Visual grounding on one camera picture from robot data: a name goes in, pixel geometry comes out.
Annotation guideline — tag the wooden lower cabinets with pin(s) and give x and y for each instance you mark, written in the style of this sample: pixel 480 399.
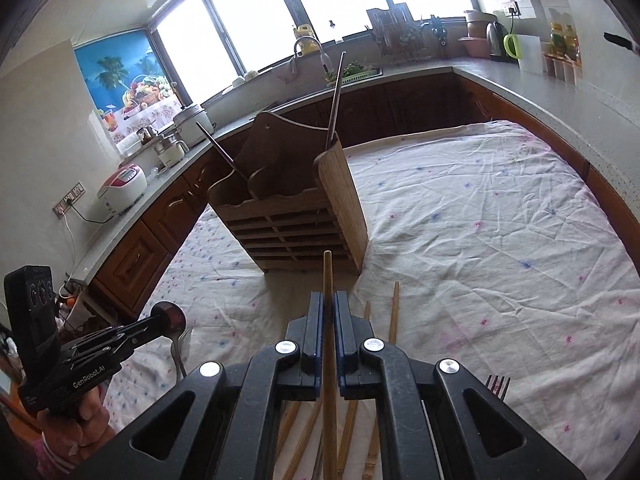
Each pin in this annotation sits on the wooden lower cabinets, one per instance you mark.
pixel 165 210

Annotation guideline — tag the silver fork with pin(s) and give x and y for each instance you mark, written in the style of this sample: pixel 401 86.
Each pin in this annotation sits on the silver fork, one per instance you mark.
pixel 176 355

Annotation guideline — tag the wooden chopsticks pile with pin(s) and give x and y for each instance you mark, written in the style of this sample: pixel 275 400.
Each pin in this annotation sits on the wooden chopsticks pile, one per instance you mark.
pixel 394 310

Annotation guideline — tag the wall socket with plug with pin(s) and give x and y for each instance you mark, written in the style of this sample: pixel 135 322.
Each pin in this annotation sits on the wall socket with plug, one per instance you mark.
pixel 511 9

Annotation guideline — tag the metal spoon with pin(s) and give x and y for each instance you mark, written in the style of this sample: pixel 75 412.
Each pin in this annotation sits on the metal spoon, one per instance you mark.
pixel 175 317

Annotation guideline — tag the white bowls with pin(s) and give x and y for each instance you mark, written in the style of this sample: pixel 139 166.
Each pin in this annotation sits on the white bowls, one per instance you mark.
pixel 245 79

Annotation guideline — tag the white and red rice cooker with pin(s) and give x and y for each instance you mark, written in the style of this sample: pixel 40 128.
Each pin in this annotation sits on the white and red rice cooker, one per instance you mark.
pixel 122 187

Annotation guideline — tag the small white electric pot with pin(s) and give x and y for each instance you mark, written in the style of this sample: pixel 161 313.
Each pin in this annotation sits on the small white electric pot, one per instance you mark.
pixel 170 152

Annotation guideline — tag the large white rice cooker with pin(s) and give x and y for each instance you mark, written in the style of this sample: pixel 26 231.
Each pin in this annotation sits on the large white rice cooker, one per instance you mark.
pixel 195 122

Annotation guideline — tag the grey kitchen countertop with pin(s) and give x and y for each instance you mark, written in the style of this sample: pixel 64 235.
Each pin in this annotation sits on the grey kitchen countertop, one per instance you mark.
pixel 560 105

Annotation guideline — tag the dark jar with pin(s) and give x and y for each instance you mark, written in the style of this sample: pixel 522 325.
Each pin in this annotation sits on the dark jar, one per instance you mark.
pixel 145 135

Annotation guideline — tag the long metal chopstick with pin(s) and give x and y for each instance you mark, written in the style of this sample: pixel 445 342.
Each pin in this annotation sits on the long metal chopstick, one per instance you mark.
pixel 335 105

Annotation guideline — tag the beige lidded pot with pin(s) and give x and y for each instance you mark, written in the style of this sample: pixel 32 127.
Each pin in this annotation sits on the beige lidded pot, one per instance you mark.
pixel 479 22

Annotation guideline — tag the slanted wooden chopsticks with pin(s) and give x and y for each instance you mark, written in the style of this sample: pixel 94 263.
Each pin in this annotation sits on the slanted wooden chopsticks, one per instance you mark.
pixel 289 425

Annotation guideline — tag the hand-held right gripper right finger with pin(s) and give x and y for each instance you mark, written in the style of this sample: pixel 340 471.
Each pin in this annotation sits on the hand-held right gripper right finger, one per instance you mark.
pixel 343 335

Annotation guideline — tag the pink basin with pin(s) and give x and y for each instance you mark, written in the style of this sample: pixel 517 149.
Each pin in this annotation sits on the pink basin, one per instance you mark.
pixel 475 47

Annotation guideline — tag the person's left forearm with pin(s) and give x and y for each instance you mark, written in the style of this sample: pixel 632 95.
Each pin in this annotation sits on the person's left forearm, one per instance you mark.
pixel 50 460

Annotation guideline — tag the yellow bottle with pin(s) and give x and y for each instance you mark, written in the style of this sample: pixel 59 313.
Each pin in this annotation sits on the yellow bottle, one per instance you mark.
pixel 305 32

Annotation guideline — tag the white floral tablecloth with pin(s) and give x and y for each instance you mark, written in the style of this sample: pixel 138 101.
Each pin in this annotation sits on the white floral tablecloth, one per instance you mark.
pixel 475 240

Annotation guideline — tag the person's left hand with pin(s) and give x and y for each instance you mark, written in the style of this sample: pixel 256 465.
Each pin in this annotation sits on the person's left hand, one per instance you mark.
pixel 67 430

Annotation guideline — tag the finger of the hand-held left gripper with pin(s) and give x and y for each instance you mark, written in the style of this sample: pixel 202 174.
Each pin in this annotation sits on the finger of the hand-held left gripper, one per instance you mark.
pixel 135 332

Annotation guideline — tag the dark utensil holder with scissors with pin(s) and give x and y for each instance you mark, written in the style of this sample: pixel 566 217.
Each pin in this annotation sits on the dark utensil holder with scissors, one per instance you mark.
pixel 440 35

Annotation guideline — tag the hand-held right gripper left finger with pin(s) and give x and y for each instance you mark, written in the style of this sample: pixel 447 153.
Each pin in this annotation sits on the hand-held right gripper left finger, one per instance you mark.
pixel 314 335

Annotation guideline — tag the fruit and palm wall poster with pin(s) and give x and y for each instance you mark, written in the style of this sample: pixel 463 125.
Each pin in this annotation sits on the fruit and palm wall poster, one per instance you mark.
pixel 115 75

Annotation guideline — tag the dark metal fork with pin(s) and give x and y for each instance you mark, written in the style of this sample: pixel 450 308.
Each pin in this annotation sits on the dark metal fork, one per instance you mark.
pixel 497 386

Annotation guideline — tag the wooden utensil holder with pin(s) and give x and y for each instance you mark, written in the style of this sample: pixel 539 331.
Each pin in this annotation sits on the wooden utensil holder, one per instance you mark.
pixel 290 230

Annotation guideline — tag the chrome kitchen faucet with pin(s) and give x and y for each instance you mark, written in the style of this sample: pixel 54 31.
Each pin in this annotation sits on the chrome kitchen faucet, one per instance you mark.
pixel 306 45

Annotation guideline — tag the large kitchen window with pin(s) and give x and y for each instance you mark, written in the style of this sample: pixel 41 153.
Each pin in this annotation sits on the large kitchen window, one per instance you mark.
pixel 260 20

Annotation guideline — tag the group of seasoning bottles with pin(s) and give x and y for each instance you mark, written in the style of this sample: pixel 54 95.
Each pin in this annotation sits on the group of seasoning bottles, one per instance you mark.
pixel 564 40

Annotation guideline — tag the steel electric kettle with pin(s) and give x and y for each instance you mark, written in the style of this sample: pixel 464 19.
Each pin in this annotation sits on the steel electric kettle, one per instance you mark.
pixel 495 40

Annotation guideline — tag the seasoning container rack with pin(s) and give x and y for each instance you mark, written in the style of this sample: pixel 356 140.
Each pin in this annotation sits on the seasoning container rack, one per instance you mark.
pixel 562 67

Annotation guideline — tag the green basket of vegetables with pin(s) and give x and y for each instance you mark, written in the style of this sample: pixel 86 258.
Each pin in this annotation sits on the green basket of vegetables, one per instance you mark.
pixel 352 71

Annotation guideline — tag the dark utensil in holder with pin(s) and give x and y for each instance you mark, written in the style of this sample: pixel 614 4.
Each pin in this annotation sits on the dark utensil in holder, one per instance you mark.
pixel 220 151

